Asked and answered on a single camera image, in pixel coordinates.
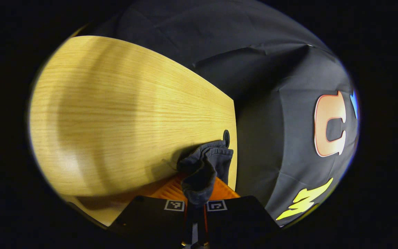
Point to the black jeans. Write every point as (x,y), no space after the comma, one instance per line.
(202,169)

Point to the black backdrop cloth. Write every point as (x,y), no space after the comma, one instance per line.
(271,69)

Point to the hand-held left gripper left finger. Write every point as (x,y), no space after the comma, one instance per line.
(150,218)

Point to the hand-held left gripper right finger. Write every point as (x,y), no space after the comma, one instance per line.
(240,218)

